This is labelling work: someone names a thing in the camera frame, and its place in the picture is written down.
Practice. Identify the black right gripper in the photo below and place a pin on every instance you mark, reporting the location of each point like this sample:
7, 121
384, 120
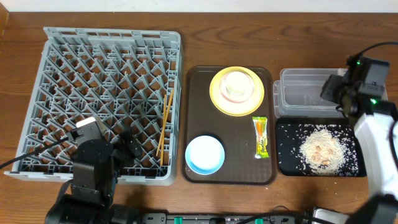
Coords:
332, 82

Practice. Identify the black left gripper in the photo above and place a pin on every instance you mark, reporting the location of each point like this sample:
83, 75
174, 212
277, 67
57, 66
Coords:
126, 158

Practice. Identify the wooden chopstick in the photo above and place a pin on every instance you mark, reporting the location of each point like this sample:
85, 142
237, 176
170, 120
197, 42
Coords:
167, 114
163, 131

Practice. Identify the rice and nuts pile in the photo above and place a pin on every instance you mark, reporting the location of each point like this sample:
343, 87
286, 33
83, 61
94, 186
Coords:
323, 151

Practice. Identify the light blue bowl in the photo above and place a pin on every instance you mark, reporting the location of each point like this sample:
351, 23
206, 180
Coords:
204, 155

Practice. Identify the yellow green snack wrapper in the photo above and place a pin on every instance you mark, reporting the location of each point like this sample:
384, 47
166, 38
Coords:
260, 126

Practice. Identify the white cup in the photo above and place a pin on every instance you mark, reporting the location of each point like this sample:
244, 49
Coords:
238, 84

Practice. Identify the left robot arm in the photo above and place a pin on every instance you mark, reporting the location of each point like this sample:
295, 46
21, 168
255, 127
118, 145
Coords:
88, 197

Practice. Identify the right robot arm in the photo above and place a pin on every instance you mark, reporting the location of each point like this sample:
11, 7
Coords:
374, 122

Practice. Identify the black waste tray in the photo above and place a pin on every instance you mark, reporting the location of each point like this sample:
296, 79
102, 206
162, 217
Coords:
289, 161

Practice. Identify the grey dishwasher rack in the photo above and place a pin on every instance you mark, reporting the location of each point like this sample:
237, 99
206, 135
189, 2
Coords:
120, 76

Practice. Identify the clear plastic bin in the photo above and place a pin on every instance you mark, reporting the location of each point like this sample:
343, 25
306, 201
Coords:
298, 91

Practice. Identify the brown plastic tray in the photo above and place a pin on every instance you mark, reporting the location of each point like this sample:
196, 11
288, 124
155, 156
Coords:
237, 134

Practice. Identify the yellow plate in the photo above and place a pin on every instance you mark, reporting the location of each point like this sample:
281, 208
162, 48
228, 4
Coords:
237, 109

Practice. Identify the pink bowl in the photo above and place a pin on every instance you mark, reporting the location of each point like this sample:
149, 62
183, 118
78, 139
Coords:
234, 99

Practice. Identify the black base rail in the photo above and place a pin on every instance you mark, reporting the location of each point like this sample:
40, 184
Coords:
163, 218

